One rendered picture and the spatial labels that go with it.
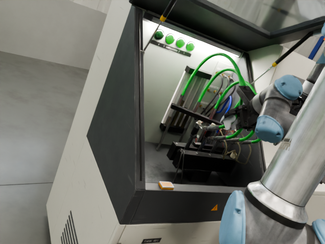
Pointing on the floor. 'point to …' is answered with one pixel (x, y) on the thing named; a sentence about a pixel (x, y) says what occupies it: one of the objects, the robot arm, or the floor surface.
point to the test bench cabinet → (87, 207)
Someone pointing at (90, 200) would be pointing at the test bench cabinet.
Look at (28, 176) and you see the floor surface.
